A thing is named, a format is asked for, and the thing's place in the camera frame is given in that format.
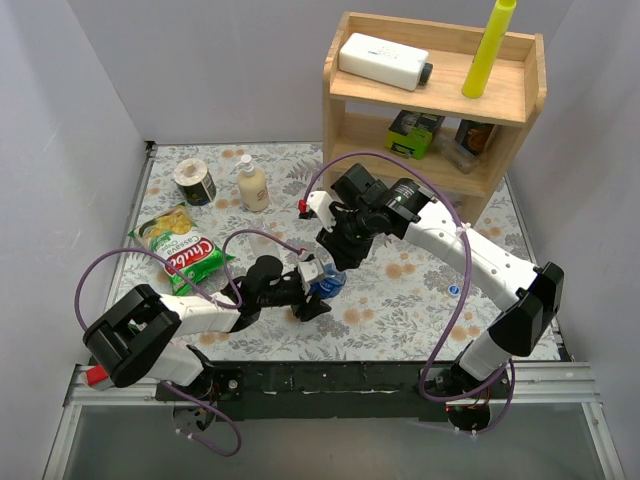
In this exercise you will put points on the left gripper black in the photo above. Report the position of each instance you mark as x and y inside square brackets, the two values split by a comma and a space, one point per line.
[308, 300]

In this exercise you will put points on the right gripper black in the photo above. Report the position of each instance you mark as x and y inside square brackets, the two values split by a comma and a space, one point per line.
[343, 245]

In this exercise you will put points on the blue label water bottle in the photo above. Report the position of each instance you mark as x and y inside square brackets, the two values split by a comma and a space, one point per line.
[332, 283]

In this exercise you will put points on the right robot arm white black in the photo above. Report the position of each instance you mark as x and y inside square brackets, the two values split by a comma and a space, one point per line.
[359, 207]

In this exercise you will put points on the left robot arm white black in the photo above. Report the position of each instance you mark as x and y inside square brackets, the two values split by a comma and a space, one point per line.
[133, 339]

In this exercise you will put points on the clear empty plastic bottle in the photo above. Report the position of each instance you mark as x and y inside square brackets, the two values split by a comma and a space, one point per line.
[260, 244]

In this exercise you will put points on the beige pump soap bottle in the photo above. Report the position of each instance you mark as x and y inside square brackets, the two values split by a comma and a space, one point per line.
[252, 184]

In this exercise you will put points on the clear bottle on shelf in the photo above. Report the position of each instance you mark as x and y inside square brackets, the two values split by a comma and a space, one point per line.
[457, 155]

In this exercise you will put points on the floral patterned table mat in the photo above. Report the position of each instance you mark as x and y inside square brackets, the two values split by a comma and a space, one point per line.
[395, 307]

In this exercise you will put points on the green black small box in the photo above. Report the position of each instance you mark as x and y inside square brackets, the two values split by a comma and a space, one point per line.
[410, 135]

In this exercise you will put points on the green Chuba cassava chips bag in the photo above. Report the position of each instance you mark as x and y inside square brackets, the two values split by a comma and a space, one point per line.
[175, 237]

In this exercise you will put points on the black orange small box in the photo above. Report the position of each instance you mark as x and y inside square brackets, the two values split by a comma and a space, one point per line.
[473, 135]

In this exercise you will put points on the wooden two-tier shelf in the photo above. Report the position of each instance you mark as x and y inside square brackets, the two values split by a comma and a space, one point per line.
[513, 99]

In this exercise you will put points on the white rectangular plastic jug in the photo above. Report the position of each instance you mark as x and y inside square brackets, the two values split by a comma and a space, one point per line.
[384, 61]

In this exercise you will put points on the red white small carton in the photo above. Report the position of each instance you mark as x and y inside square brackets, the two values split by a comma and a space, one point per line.
[96, 378]

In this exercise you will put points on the yellow plastic tube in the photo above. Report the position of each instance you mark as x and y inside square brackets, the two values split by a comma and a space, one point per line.
[488, 48]

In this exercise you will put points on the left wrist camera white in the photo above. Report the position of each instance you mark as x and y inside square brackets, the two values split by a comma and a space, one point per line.
[310, 268]

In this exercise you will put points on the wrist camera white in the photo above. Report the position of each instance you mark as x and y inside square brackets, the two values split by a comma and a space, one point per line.
[310, 268]
[318, 204]

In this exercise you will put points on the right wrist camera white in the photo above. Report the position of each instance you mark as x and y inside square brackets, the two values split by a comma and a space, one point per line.
[318, 204]

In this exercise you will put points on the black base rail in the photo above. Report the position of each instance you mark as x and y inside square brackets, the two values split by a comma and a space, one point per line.
[257, 390]

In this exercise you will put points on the aluminium frame rail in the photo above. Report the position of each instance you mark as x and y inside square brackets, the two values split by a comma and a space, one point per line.
[535, 383]

